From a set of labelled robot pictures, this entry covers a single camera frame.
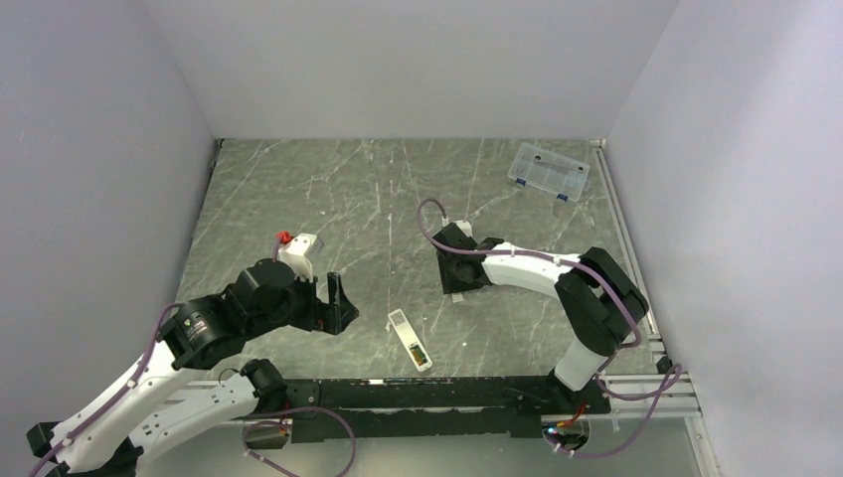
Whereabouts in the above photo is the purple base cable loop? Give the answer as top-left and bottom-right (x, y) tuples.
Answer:
(242, 401), (358, 477)

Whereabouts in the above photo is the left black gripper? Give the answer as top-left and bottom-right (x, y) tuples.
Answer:
(248, 268), (358, 338)

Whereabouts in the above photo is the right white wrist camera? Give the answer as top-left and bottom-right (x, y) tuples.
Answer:
(441, 218), (473, 237)

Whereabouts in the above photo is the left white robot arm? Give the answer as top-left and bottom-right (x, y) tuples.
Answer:
(27, 258), (359, 476)

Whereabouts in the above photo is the clear plastic organizer box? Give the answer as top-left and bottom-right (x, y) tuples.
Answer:
(507, 143), (590, 202)

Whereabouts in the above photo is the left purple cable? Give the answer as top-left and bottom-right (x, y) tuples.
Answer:
(29, 302), (182, 477)

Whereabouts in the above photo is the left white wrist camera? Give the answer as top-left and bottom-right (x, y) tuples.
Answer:
(272, 231), (324, 282)

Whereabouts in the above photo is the white remote control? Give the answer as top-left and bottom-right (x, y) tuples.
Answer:
(388, 309), (432, 373)

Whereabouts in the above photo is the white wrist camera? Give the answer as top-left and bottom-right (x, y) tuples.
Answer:
(272, 231), (324, 282)
(441, 218), (473, 237)

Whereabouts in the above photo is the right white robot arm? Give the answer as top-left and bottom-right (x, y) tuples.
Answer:
(431, 223), (649, 412)

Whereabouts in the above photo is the gold green AAA battery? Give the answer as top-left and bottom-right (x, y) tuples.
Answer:
(410, 345), (427, 367)

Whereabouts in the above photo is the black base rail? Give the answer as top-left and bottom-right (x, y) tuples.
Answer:
(248, 376), (611, 443)

